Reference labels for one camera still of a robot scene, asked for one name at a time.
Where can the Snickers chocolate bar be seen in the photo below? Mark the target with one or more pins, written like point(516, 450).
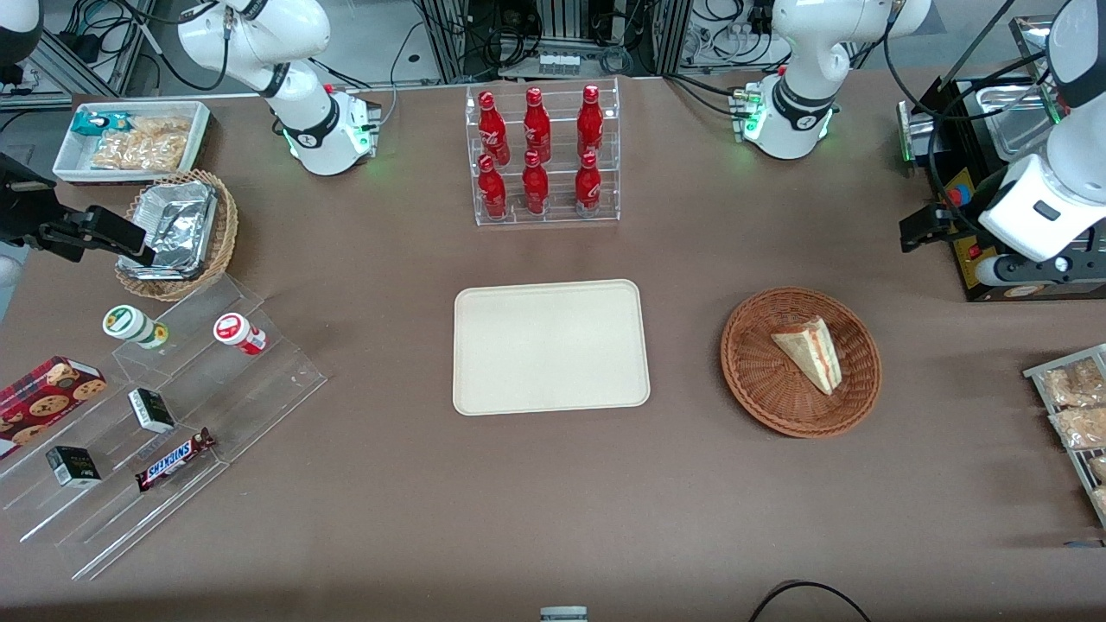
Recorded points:
point(174, 460)

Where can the clear pastry packet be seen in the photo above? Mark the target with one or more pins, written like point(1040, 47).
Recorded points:
point(1098, 468)
point(1071, 384)
point(1101, 499)
point(1080, 428)

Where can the green white sunflower cup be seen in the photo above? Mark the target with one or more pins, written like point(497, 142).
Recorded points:
point(131, 326)

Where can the light tan wicker basket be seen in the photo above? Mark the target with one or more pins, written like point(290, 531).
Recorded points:
point(220, 233)

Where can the black carton with Face print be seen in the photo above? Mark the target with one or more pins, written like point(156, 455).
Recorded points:
point(73, 467)

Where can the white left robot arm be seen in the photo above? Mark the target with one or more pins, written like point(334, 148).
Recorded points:
point(795, 108)

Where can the tray of packed snacks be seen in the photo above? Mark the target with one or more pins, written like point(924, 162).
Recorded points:
point(1050, 415)

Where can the cream plastic tray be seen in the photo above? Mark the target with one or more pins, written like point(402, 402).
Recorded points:
point(550, 347)

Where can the red plaid cookie box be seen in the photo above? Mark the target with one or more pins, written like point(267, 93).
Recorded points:
point(47, 399)

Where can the teal snack packet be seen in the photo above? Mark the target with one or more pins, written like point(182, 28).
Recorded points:
point(95, 123)

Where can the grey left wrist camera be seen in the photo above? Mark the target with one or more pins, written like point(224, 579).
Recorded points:
point(1015, 270)

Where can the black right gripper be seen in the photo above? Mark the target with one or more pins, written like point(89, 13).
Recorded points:
point(19, 214)

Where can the brown round wicker basket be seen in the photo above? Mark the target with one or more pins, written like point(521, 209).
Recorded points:
point(760, 380)

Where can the triangular sandwich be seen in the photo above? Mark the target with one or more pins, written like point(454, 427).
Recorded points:
point(810, 352)

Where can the clear acrylic bottle rack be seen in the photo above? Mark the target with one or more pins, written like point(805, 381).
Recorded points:
point(553, 186)

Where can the stacked aluminium foil trays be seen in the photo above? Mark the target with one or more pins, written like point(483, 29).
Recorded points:
point(177, 226)

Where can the clear cracker packet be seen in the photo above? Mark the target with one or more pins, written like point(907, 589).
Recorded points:
point(164, 126)
point(138, 154)

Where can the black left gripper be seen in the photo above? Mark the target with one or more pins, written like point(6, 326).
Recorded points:
point(949, 218)

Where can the red cola bottle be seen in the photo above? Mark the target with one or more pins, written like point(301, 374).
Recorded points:
point(493, 134)
point(492, 192)
point(590, 125)
point(588, 188)
point(536, 188)
point(537, 130)

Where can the clear acrylic stepped shelf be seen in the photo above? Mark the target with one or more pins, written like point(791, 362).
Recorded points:
point(251, 393)

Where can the white rectangular snack bin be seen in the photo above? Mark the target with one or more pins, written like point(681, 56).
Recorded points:
point(69, 160)

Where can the red white yogurt cup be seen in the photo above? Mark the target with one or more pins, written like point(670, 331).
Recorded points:
point(238, 333)

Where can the white power strip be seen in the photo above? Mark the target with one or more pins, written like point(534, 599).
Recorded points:
point(557, 63)

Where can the small grey device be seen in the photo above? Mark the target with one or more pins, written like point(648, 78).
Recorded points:
point(563, 614)

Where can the black carton with white label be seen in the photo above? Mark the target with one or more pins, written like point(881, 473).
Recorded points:
point(151, 410)

